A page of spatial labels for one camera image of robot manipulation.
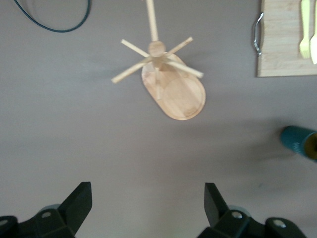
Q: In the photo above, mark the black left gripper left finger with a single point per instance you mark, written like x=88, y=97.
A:
x=67, y=220

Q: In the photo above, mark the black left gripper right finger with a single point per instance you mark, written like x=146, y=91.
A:
x=223, y=223

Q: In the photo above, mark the dark teal mug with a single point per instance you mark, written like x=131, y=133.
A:
x=294, y=142

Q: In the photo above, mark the wooden mug rack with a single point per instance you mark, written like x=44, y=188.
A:
x=183, y=99

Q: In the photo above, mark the bamboo cutting board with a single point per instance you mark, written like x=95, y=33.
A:
x=280, y=49

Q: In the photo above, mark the yellow plastic fork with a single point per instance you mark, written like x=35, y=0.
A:
x=305, y=32

